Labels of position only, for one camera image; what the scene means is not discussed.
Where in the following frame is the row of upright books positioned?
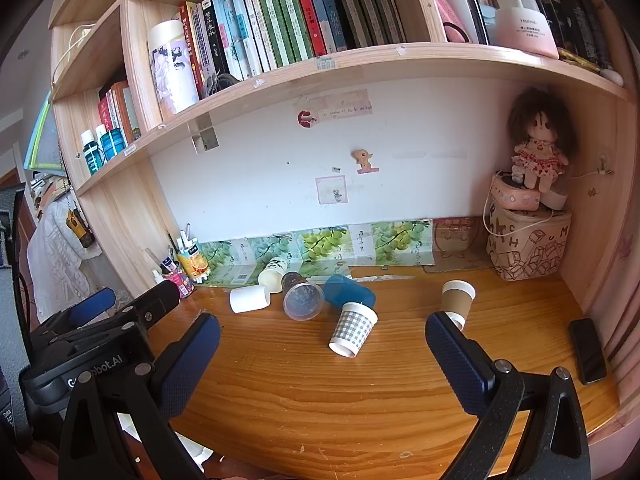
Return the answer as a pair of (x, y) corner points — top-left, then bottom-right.
(452, 0), (617, 72)
(179, 0), (418, 88)

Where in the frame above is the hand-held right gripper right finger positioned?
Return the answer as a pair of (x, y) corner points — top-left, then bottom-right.
(425, 311), (594, 480)

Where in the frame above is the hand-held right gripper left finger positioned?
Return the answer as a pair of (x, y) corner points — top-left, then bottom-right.
(59, 312), (221, 480)

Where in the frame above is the teal bottle with white cap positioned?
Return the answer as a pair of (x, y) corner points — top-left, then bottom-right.
(81, 129), (107, 177)
(95, 124), (126, 162)

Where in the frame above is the thin white cord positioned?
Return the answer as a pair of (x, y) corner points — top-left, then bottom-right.
(51, 0), (153, 88)

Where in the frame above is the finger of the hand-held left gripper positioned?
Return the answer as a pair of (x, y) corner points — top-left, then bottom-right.
(115, 280), (181, 335)
(66, 287), (118, 327)

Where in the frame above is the metal shelf bracket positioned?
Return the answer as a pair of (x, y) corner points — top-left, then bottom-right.
(189, 114), (221, 154)

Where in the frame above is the plain white paper cup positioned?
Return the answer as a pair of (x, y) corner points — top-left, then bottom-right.
(229, 284), (272, 315)

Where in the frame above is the orange printed bottle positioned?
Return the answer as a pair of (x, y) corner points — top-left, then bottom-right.
(176, 247), (211, 282)

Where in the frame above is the pink round box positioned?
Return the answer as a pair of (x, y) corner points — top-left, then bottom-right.
(492, 170), (542, 211)

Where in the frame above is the wooden bookshelf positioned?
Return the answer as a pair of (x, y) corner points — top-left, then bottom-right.
(47, 0), (640, 456)

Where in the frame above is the pink pouch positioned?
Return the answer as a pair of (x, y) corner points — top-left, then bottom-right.
(432, 0), (472, 44)

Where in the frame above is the small row of red books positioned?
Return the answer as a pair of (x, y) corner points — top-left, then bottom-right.
(97, 80), (142, 145)

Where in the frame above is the dark hair clip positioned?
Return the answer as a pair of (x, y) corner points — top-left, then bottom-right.
(202, 73), (242, 99)

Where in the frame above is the beige patterned storage bag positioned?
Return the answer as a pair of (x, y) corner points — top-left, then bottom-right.
(485, 204), (573, 281)

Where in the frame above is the brown-haired rag doll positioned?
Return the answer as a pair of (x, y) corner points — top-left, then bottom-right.
(507, 87), (575, 194)

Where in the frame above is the gold wrapper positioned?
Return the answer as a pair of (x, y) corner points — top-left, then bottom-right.
(557, 48), (602, 73)

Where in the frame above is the white printed cylinder box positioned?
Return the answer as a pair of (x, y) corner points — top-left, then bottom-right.
(147, 19), (201, 115)

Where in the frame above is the grey checked paper cup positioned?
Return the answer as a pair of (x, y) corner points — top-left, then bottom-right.
(328, 302), (379, 359)

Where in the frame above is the white cable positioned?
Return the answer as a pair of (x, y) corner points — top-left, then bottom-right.
(482, 169), (557, 237)

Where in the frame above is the green framed board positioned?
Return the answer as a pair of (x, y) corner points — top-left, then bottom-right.
(23, 89), (67, 177)

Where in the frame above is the pink paper note strip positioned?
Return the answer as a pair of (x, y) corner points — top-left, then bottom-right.
(312, 88), (374, 121)

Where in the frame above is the pink printed paper bag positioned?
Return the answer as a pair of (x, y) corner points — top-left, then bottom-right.
(425, 217), (495, 273)

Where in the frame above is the pink square wall note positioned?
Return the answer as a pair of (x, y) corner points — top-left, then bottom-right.
(314, 174), (348, 205)

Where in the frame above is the white cup with green print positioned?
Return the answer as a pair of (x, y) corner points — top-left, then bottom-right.
(258, 257), (291, 294)

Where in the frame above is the blue plastic cup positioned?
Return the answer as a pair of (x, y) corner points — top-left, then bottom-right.
(324, 274), (377, 312)

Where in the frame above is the black smartphone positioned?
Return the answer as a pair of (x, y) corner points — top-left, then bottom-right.
(567, 318), (608, 385)

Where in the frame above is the pink lotion bottle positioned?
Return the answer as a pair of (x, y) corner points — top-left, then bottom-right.
(492, 0), (560, 60)

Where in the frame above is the brown sleeved paper cup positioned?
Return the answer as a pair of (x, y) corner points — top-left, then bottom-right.
(439, 280), (477, 332)

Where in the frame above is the yellow duck wall sticker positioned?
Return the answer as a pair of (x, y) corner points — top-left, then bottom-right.
(351, 147), (379, 175)

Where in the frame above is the clear plastic cup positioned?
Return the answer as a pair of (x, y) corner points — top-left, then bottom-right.
(281, 271), (325, 321)

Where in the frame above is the pink pen holder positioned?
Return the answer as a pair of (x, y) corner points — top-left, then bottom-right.
(160, 255), (196, 301)

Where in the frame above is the yellow and black tool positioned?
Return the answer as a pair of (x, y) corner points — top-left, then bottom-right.
(66, 207), (96, 249)

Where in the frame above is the grape printed paper strip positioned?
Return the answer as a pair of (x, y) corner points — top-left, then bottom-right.
(196, 219), (437, 283)

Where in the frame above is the white lace cloth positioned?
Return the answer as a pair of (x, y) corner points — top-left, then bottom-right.
(26, 199), (103, 328)

